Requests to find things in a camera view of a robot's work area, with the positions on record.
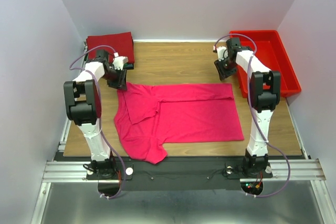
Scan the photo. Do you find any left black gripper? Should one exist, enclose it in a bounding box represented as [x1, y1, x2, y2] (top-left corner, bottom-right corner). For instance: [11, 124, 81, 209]
[101, 67, 128, 91]

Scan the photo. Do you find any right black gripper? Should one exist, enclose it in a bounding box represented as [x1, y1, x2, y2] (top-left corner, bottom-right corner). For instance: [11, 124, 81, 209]
[213, 56, 237, 81]

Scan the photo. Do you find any pink t shirt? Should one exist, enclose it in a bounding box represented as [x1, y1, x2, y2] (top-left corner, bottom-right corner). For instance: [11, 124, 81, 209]
[114, 82, 244, 164]

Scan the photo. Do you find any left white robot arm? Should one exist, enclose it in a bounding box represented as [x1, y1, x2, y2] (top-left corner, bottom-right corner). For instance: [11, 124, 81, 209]
[64, 45, 128, 179]

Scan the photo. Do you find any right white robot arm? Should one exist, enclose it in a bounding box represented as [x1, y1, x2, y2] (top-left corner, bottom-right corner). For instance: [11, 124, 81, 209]
[213, 34, 281, 177]

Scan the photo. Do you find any folded green shirt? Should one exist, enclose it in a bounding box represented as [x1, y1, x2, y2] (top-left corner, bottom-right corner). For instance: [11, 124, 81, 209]
[124, 63, 133, 68]

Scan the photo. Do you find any folded dark red shirt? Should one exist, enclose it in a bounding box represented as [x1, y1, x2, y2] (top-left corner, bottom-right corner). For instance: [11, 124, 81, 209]
[86, 31, 135, 64]

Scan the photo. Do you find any red plastic bin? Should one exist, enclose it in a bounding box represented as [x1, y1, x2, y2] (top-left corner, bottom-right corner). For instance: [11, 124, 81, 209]
[230, 30, 301, 98]

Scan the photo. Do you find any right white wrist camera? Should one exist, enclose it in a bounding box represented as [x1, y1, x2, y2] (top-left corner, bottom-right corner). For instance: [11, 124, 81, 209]
[213, 46, 228, 61]

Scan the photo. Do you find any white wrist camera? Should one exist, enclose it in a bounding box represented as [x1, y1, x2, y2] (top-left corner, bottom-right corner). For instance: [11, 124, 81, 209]
[213, 46, 228, 61]
[112, 52, 129, 70]

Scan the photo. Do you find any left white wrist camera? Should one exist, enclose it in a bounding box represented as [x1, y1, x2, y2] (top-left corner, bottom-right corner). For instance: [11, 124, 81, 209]
[112, 52, 129, 70]

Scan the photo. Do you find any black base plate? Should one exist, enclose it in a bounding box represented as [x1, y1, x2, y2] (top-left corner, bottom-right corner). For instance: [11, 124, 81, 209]
[83, 156, 272, 193]

